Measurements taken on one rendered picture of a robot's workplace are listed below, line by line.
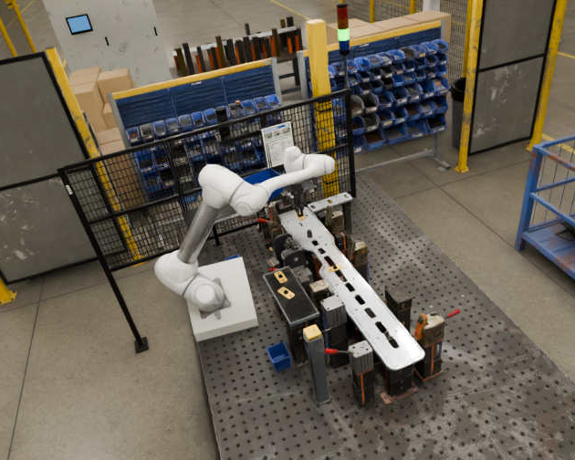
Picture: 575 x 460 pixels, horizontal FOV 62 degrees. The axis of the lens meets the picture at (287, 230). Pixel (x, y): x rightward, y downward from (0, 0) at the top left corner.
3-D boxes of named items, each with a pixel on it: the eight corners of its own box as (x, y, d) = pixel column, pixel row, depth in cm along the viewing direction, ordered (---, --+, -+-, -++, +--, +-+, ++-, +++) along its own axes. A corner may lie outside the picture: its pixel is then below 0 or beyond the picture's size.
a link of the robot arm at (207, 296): (213, 318, 258) (208, 317, 237) (185, 299, 260) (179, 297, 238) (230, 293, 262) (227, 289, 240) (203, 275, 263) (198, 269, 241)
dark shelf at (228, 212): (317, 191, 323) (316, 187, 321) (188, 232, 302) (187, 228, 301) (304, 177, 340) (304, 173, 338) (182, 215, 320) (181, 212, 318)
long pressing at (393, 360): (433, 354, 203) (433, 352, 202) (388, 374, 197) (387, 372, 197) (307, 205, 311) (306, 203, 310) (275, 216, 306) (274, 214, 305)
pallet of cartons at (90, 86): (151, 160, 638) (126, 83, 578) (91, 173, 628) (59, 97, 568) (151, 128, 736) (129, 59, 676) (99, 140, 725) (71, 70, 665)
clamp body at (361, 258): (373, 292, 279) (371, 245, 259) (355, 299, 276) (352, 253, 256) (366, 283, 286) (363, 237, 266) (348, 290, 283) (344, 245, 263)
